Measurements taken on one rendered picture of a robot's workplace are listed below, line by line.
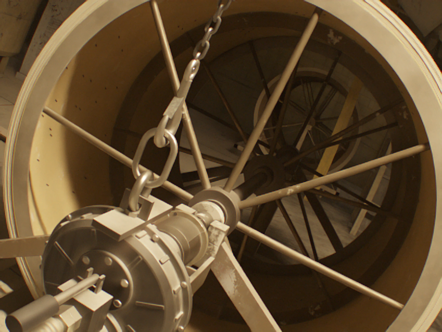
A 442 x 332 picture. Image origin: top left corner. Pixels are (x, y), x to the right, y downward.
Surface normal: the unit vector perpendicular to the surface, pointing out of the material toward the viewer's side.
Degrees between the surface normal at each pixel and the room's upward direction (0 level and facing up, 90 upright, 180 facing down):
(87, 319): 90
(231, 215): 90
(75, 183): 66
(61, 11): 90
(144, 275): 90
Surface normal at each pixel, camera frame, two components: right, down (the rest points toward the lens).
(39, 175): 0.98, 0.11
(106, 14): -0.21, 0.09
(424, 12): -0.63, 0.44
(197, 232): 0.87, -0.43
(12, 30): 0.75, 0.42
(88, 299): 0.39, -0.90
